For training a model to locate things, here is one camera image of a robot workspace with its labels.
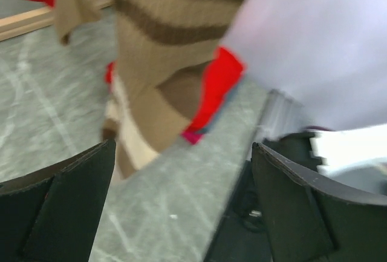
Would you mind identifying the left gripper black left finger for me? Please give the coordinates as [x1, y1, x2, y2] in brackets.
[1, 140, 115, 262]

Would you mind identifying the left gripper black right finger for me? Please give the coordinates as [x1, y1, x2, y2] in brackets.
[252, 143, 386, 261]

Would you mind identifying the brown sock pair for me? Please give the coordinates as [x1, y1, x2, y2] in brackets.
[54, 0, 264, 180]

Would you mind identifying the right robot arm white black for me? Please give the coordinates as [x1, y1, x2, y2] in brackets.
[264, 125, 386, 195]

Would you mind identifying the red folded towel stack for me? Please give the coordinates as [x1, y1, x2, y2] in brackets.
[102, 41, 245, 152]

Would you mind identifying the wooden clothes rack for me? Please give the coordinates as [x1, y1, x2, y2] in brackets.
[1, 0, 111, 41]

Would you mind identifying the aluminium frame rail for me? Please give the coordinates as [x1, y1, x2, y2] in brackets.
[253, 90, 308, 142]

